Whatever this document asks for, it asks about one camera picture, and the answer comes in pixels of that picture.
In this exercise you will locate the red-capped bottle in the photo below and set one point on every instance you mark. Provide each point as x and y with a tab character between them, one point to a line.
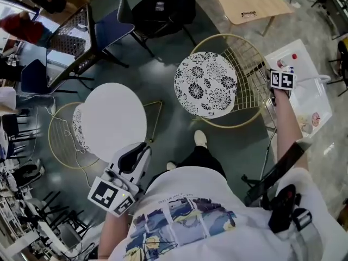
294	56

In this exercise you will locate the pink drink cup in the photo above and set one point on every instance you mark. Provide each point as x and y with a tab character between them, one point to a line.
316	118

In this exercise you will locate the person's white shoe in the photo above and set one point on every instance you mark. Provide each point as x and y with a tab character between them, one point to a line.
171	166
201	139

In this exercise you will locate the person's left forearm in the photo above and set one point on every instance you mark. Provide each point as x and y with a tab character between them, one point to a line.
114	232

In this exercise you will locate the round white table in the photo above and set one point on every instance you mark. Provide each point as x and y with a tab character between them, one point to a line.
114	118

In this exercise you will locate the black backpack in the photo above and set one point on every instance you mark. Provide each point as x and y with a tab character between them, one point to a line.
163	7

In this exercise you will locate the blue chair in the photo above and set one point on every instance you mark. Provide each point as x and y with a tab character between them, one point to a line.
106	28
35	75

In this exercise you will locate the black trousers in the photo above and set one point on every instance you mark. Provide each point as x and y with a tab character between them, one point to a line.
201	162

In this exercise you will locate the floral seat cushion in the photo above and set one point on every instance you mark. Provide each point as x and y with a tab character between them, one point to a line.
79	129
205	84

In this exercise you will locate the white printed t-shirt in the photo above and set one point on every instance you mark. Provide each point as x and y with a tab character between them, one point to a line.
217	243

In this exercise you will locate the person's right forearm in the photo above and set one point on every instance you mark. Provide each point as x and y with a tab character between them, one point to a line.
288	124

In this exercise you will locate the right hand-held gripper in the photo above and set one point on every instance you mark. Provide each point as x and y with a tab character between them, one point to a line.
281	80

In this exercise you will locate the person's left white shoe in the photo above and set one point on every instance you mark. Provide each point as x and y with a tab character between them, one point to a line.
171	166

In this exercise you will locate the black glossy panel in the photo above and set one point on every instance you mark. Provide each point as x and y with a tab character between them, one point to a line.
282	167

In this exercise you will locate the person's right white shoe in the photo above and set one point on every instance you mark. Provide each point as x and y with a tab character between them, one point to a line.
201	139

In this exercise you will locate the black-framed eyeglasses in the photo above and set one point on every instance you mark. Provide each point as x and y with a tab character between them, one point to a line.
242	14

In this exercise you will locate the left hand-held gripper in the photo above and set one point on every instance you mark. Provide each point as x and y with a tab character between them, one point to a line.
104	194

